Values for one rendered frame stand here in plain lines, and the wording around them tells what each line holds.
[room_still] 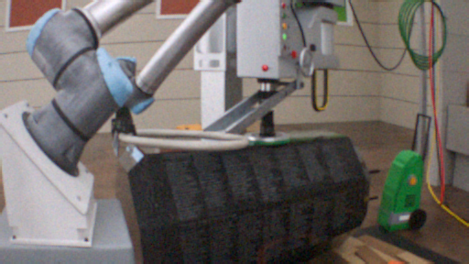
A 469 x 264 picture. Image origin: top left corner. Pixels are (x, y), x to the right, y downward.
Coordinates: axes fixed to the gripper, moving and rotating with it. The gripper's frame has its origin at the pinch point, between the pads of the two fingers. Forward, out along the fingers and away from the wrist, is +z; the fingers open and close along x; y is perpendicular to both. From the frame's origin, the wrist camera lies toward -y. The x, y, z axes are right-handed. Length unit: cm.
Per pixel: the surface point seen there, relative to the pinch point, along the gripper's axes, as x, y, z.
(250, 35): 45, -48, -50
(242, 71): 42, -51, -32
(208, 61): 18, -125, -38
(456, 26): 259, -271, -103
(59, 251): 7, 89, 10
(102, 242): 17, 82, 8
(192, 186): 24.9, -19.1, 15.3
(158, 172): 10.6, -18.0, 10.3
